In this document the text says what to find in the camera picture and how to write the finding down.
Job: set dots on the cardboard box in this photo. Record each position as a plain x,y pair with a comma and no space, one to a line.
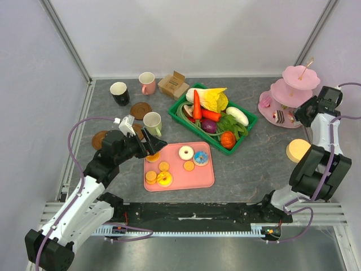
173,86

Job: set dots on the brown saucer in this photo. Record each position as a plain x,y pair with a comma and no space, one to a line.
97,139
139,110

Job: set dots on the small orange pumpkin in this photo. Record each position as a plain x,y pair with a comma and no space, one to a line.
228,140

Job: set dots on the pink three-tier cake stand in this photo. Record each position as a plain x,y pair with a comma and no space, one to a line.
293,89

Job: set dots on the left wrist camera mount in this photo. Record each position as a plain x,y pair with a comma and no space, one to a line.
125,126

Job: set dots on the white glazed donut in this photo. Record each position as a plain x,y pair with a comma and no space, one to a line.
186,153

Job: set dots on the black mug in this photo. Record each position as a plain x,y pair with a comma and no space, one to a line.
120,93

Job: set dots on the pink serving tray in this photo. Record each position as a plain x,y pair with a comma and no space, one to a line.
200,177

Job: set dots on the yellow round sponge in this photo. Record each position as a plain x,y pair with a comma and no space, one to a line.
296,149

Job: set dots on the lying carrot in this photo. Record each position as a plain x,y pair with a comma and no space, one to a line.
214,116

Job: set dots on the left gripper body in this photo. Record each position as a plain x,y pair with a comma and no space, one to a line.
140,149

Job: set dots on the green vegetable crate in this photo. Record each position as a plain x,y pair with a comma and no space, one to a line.
214,141

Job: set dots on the white cable duct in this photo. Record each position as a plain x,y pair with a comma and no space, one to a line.
113,231

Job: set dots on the mushroom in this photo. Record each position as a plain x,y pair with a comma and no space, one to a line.
188,111

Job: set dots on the round biscuit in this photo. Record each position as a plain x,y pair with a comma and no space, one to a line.
164,166
189,166

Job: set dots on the pink macaron cake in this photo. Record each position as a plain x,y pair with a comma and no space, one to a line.
265,102

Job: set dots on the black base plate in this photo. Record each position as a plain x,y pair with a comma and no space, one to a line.
197,217

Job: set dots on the green long beans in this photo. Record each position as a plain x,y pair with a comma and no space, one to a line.
197,124

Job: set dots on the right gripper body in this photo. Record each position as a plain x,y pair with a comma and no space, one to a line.
301,112

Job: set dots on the purple onion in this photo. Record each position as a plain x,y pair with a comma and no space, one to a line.
209,126

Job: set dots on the round biscuit right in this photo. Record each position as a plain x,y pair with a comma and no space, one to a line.
189,166

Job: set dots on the green mug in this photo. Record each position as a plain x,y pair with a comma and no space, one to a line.
152,121

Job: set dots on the chocolate cake slice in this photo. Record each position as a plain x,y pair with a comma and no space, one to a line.
278,116

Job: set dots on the napa cabbage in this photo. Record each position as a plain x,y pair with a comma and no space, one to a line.
211,99

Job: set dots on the green leafy vegetable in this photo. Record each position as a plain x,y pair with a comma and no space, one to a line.
228,123

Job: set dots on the red striped cake slice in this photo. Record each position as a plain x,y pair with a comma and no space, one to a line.
292,118

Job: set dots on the yellow glazed donut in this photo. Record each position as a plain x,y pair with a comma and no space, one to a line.
164,179

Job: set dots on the upright carrot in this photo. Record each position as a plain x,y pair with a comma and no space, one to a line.
197,115

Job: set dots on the blue sprinkled donut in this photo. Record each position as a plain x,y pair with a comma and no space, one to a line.
201,158

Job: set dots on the pink mug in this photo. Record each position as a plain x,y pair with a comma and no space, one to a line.
148,83

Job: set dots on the white radish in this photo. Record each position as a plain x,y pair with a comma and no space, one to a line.
238,115

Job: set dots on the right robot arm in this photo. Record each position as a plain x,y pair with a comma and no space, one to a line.
322,168

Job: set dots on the stacked biscuits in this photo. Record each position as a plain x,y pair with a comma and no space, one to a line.
151,177

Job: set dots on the round biscuit upper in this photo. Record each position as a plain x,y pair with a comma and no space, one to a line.
164,166

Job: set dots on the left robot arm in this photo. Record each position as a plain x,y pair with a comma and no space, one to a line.
54,246

